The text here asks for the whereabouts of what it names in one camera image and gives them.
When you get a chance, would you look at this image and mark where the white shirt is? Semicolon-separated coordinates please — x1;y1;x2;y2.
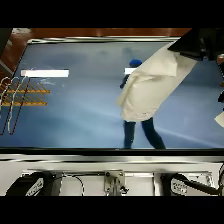
116;41;199;123

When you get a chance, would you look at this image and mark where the orange clothes hanger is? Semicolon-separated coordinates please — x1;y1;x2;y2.
1;81;52;108

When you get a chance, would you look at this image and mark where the silver frame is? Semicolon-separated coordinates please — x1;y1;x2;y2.
0;152;224;197

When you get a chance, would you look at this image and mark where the black cable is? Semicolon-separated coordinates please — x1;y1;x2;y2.
61;174;85;197

